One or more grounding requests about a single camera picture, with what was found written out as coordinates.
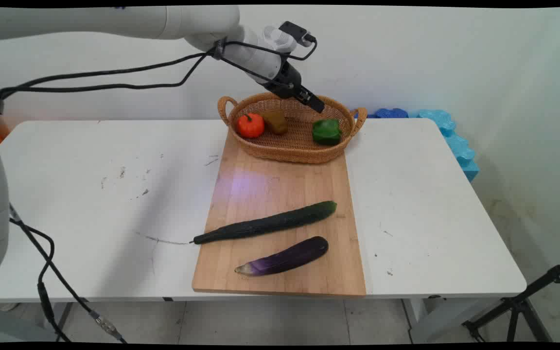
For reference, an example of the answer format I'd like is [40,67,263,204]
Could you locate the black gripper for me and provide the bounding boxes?
[262,59,326,114]

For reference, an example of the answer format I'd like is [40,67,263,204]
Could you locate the green toy bell pepper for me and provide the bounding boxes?
[312,119,342,145]

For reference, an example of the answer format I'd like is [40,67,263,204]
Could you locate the brown toy potato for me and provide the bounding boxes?
[261,110,289,135]

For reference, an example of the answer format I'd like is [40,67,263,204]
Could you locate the woven wicker basket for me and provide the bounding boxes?
[217,92,368,164]

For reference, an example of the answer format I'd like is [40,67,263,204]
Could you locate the orange toy pumpkin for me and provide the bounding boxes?
[236,113,265,139]

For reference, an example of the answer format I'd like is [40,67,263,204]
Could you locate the wooden cutting board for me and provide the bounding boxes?
[192,129,367,298]

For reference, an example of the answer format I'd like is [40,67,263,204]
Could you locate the dark green toy cucumber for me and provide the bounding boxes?
[190,200,338,245]

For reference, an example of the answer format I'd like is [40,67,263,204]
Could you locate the light blue foam block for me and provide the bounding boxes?
[409,109,480,183]

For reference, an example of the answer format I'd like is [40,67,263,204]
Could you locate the purple toy eggplant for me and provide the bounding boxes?
[234,236,330,278]

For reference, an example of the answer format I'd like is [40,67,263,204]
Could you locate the white table leg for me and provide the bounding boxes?
[402,297,494,344]

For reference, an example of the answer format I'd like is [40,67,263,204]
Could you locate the black tripod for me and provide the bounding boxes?
[461,255,560,344]

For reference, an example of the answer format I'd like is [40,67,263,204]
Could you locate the grey table leg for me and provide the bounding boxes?
[54,301,74,343]

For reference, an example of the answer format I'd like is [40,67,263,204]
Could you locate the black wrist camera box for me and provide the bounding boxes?
[279,21,317,48]

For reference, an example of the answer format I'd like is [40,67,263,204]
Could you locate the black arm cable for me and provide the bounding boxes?
[0,51,290,98]
[0,39,317,100]

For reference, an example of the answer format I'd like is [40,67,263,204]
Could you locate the black cable with connector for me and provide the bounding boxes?
[9,204,128,344]

